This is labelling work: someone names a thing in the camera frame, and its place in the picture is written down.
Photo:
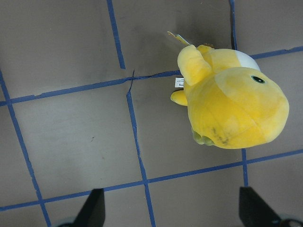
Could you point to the yellow plush dinosaur toy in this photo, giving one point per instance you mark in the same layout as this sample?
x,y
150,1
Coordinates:
x,y
230,103

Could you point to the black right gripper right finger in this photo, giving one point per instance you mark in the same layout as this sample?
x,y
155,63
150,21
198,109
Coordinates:
x,y
255,212

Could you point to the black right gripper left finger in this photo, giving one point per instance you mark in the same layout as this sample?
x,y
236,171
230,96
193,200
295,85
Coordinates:
x,y
92,213

